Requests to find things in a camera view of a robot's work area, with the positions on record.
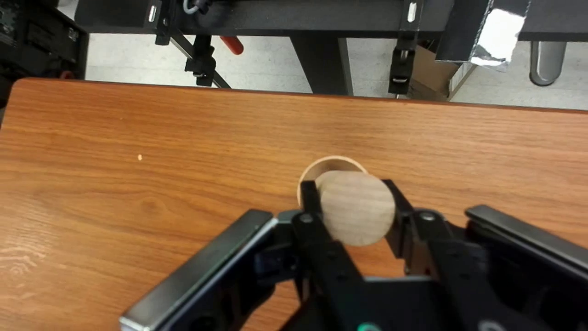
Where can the black base stand leg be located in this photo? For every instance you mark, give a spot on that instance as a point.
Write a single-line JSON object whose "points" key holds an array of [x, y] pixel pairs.
{"points": [[324, 62]]}

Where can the black equipment case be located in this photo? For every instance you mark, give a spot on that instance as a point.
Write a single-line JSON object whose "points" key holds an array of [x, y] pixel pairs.
{"points": [[30, 38]]}

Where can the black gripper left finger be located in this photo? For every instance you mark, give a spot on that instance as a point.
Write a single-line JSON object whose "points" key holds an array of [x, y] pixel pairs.
{"points": [[318, 258]]}

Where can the light wooden goblet cup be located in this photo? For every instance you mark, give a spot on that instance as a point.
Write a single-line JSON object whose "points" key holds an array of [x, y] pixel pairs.
{"points": [[318, 166]]}

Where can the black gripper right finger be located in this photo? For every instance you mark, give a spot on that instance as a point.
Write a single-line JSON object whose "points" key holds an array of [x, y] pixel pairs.
{"points": [[489, 269]]}

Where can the light wooden cylinder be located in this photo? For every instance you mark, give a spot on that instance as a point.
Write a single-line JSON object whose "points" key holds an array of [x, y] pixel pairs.
{"points": [[359, 209]]}

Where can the small brown cardboard box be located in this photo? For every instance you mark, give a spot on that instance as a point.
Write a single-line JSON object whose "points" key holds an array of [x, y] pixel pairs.
{"points": [[432, 76]]}

